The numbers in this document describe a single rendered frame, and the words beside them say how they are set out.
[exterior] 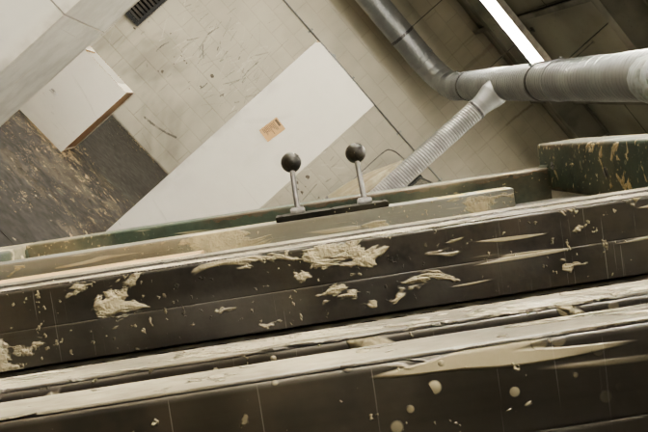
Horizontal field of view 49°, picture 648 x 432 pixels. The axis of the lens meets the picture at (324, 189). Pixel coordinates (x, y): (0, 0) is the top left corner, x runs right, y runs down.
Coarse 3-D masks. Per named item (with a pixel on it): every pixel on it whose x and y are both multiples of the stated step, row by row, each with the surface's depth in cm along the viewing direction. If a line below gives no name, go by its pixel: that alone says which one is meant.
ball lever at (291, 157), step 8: (288, 152) 129; (288, 160) 128; (296, 160) 128; (288, 168) 128; (296, 168) 129; (296, 184) 127; (296, 192) 127; (296, 200) 126; (296, 208) 124; (304, 208) 125
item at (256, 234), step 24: (504, 192) 124; (336, 216) 123; (360, 216) 123; (384, 216) 123; (408, 216) 123; (432, 216) 123; (168, 240) 122; (192, 240) 122; (216, 240) 122; (240, 240) 123; (264, 240) 123; (288, 240) 123; (0, 264) 122; (24, 264) 122; (48, 264) 122; (72, 264) 122; (96, 264) 122
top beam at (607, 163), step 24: (552, 144) 145; (576, 144) 132; (600, 144) 121; (624, 144) 112; (552, 168) 146; (576, 168) 133; (600, 168) 122; (624, 168) 113; (576, 192) 135; (600, 192) 124
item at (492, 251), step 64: (640, 192) 66; (192, 256) 66; (256, 256) 62; (320, 256) 62; (384, 256) 62; (448, 256) 62; (512, 256) 62; (576, 256) 62; (640, 256) 63; (0, 320) 61; (64, 320) 61; (128, 320) 62; (192, 320) 62; (256, 320) 62; (320, 320) 62
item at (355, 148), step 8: (352, 144) 129; (360, 144) 130; (352, 152) 128; (360, 152) 128; (352, 160) 129; (360, 160) 129; (360, 168) 128; (360, 176) 127; (360, 184) 127; (360, 192) 126; (360, 200) 125; (368, 200) 124
